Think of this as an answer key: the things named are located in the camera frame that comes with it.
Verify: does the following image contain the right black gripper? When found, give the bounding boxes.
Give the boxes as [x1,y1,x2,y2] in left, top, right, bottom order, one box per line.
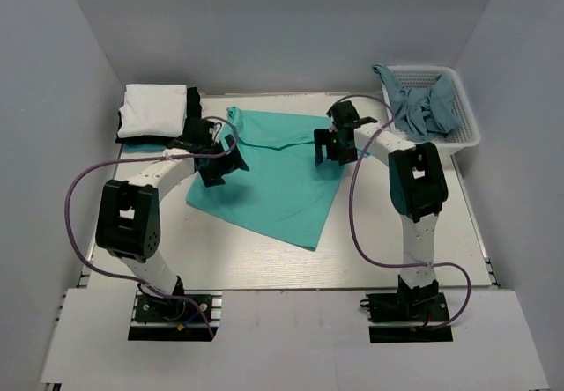
[314,127,358,166]

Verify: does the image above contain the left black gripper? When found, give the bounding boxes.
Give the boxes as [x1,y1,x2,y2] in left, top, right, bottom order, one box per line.
[200,134,249,187]

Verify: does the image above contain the teal green t shirt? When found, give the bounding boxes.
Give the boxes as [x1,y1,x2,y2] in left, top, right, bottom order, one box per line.
[186,107,344,250]

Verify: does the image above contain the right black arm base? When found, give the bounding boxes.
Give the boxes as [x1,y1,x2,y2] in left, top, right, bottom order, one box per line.
[359,292,454,343]

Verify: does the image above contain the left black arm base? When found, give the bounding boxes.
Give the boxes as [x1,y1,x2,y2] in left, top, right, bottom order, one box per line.
[128,291,222,343]

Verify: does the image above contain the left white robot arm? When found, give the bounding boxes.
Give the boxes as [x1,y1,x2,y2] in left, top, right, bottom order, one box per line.
[95,116,249,320]

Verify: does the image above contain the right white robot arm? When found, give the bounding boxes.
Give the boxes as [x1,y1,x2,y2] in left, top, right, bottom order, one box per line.
[314,96,449,320]

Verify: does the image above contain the folded black t shirt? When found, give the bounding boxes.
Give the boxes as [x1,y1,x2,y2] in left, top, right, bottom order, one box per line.
[115,87,202,145]

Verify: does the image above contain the folded teal t shirt bottom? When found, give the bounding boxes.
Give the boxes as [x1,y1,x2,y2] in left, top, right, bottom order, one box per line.
[122,144,167,153]

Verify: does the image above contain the grey blue crumpled t shirt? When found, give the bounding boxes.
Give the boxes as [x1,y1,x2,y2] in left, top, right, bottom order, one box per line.
[372,64,461,143]

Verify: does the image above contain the white plastic basket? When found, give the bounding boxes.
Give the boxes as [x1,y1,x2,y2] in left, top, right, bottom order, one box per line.
[389,65,481,159]

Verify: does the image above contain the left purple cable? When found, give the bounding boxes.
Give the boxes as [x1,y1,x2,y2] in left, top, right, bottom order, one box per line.
[64,115,241,339]

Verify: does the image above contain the purple cable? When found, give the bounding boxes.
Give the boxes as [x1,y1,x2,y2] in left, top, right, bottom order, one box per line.
[64,115,241,339]
[328,93,471,331]

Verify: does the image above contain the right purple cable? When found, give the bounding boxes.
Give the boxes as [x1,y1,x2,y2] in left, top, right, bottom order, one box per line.
[328,93,471,331]

